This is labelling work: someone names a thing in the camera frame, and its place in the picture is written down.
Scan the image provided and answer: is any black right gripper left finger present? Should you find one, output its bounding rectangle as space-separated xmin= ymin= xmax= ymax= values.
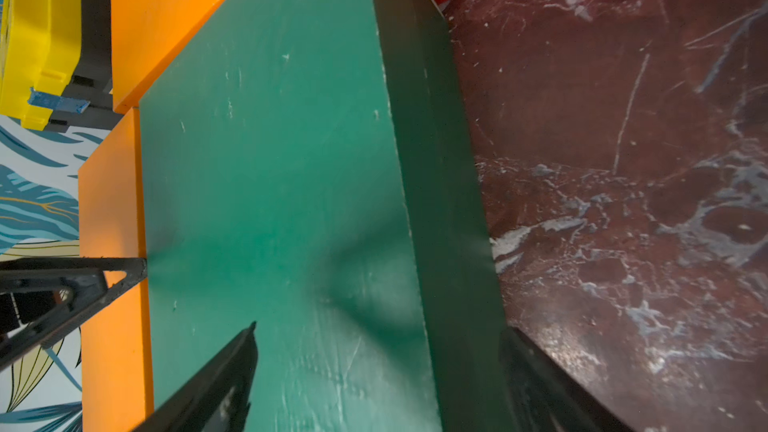
xmin=135 ymin=323 xmax=258 ymax=432

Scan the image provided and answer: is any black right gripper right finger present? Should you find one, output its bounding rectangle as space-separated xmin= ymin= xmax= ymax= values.
xmin=500 ymin=327 xmax=631 ymax=431

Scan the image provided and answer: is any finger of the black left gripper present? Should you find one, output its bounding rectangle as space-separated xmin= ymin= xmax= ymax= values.
xmin=1 ymin=257 xmax=147 ymax=369

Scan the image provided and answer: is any large orange shoebox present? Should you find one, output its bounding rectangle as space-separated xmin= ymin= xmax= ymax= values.
xmin=77 ymin=109 xmax=155 ymax=432

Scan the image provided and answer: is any green shoebox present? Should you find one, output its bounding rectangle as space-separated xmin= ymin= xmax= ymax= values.
xmin=139 ymin=0 xmax=515 ymax=431

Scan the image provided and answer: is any yellow black plastic toolbox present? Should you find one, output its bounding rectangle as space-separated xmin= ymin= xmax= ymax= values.
xmin=1 ymin=0 xmax=121 ymax=132

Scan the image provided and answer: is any small orange shoebox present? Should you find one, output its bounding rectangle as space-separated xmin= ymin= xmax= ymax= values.
xmin=111 ymin=0 xmax=225 ymax=114

